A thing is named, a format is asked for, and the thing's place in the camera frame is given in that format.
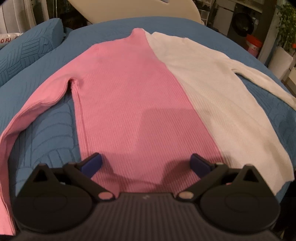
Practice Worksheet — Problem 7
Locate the pink and white knit sweater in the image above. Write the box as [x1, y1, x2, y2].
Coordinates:
[1, 28, 295, 235]

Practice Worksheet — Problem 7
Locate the white red printed package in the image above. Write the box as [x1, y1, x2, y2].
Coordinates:
[0, 33, 22, 48]

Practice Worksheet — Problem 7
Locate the white plant pot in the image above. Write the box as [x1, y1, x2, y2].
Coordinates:
[268, 47, 293, 80]

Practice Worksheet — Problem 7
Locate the blue quilted bedspread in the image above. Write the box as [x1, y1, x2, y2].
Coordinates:
[1, 16, 295, 199]

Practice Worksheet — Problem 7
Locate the blue quilted pillow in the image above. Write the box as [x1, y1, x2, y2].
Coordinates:
[1, 18, 65, 85]

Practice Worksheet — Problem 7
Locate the green potted plant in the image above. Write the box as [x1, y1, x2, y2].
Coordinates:
[277, 1, 295, 52]

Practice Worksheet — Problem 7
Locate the light patterned curtain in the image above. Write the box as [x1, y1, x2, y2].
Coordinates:
[0, 0, 49, 34]

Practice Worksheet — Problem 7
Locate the red bucket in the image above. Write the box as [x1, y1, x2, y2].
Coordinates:
[245, 34, 263, 57]

